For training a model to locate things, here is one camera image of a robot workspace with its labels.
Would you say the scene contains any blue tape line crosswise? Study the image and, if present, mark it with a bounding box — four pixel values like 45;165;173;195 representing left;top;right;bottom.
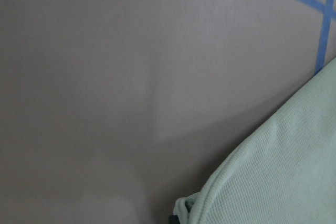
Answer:
314;0;334;74

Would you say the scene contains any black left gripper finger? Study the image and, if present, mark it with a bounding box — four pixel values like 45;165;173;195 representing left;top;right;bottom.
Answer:
169;215;179;224

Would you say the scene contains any sage green long-sleeve shirt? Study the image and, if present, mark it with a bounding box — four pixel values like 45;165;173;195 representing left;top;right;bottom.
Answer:
172;61;335;223

